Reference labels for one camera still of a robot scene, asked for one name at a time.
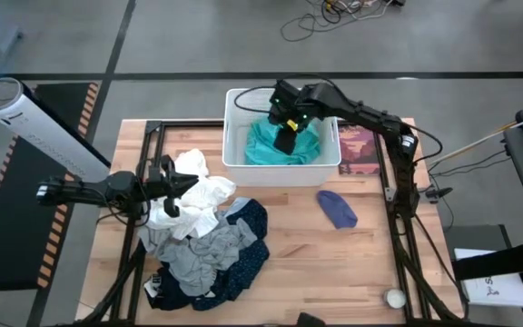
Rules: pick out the white plastic laundry basket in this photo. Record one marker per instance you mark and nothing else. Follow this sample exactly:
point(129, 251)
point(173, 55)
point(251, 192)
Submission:
point(279, 175)

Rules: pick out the large white garment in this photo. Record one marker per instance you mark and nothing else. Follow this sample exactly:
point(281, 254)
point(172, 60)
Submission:
point(198, 200)

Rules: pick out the small black cloth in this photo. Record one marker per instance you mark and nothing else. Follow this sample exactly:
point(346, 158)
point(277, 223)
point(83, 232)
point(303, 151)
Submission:
point(310, 320)

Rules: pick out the small black plug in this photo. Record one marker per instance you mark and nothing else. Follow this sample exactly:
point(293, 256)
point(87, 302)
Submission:
point(436, 193)

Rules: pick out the white tower fan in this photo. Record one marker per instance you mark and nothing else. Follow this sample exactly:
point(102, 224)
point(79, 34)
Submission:
point(43, 131)

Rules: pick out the teal garment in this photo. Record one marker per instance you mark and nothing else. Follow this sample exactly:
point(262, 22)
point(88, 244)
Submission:
point(259, 147)

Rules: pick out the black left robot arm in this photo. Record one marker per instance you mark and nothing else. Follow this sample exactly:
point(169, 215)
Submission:
point(107, 186)

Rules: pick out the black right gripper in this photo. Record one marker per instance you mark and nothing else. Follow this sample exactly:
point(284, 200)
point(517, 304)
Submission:
point(289, 106)

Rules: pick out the black mat with orange stripes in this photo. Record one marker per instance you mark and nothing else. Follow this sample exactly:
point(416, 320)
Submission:
point(12, 227)

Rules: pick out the navy dotted garment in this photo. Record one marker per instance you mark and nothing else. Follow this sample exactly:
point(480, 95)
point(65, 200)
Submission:
point(243, 268)

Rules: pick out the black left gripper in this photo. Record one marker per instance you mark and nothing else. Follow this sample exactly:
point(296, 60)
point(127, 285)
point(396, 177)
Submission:
point(164, 184)

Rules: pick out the sunset landscape picture card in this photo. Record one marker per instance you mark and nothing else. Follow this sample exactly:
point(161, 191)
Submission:
point(359, 154)

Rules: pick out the white printed paper sheet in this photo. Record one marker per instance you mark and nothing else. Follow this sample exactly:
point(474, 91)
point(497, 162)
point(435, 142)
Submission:
point(497, 288)

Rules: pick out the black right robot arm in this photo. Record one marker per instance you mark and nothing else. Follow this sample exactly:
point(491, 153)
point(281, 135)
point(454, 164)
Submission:
point(370, 113)

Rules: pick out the blue-purple cloth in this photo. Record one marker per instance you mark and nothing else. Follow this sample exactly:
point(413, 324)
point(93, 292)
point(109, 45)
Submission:
point(336, 209)

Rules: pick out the grey garment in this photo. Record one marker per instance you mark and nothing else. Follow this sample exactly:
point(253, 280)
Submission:
point(198, 259)

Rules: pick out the black flat beam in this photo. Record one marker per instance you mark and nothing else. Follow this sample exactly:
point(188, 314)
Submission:
point(493, 261)

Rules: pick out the black aluminium frame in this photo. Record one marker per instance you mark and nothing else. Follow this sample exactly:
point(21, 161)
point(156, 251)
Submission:
point(400, 254)

